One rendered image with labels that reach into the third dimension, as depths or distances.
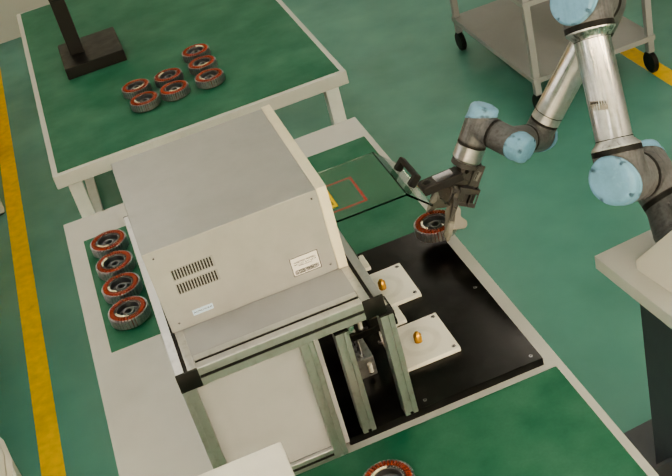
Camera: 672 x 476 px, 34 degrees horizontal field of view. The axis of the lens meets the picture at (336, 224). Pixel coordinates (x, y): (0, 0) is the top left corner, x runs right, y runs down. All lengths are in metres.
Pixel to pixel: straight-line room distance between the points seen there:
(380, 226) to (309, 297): 0.85
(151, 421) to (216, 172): 0.66
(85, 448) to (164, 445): 1.31
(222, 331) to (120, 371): 0.68
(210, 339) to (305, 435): 0.31
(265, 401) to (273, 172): 0.47
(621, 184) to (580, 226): 1.68
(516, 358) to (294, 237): 0.61
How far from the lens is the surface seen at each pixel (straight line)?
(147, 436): 2.65
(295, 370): 2.25
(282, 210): 2.19
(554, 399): 2.43
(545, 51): 5.10
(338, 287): 2.25
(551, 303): 3.87
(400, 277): 2.80
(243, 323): 2.24
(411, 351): 2.57
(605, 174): 2.56
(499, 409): 2.43
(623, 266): 2.77
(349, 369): 2.30
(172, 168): 2.44
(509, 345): 2.55
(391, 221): 3.07
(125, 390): 2.81
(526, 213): 4.33
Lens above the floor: 2.43
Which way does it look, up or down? 33 degrees down
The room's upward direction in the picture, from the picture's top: 16 degrees counter-clockwise
